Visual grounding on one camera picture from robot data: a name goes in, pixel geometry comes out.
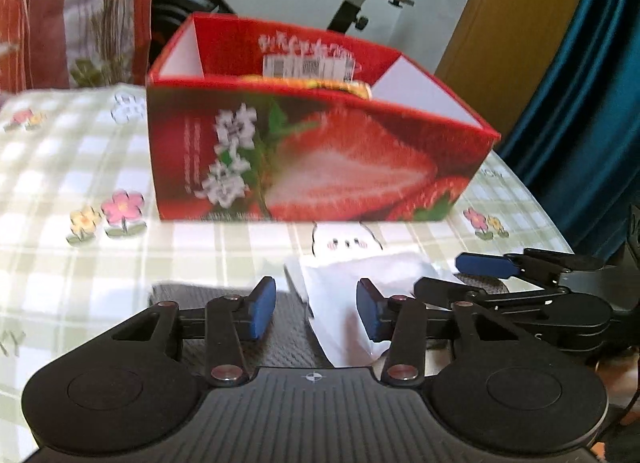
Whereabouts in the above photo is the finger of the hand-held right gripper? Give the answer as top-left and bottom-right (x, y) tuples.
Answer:
(413, 277), (572, 311)
(455, 248), (608, 280)

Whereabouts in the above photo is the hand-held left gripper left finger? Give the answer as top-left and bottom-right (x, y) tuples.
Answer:
(112, 275), (277, 388)

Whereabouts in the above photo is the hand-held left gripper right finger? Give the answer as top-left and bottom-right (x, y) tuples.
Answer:
(356, 278), (531, 387)

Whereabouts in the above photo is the cream white cloth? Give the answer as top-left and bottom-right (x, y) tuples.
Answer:
(284, 250), (453, 369)

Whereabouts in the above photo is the grey knitted cloth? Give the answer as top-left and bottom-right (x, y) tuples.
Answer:
(149, 277), (507, 370)

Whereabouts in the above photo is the red strawberry print box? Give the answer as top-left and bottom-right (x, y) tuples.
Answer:
(146, 13), (502, 222)

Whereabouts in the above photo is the teal curtain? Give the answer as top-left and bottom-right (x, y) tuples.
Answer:
(497, 0), (640, 266)

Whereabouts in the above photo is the green checked tablecloth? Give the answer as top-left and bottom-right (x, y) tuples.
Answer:
(0, 84), (576, 463)

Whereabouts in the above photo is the wooden door panel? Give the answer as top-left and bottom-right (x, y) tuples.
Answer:
(434, 0), (599, 137)

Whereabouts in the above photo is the red printed backdrop cloth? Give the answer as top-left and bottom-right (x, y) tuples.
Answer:
(0, 0), (167, 94)

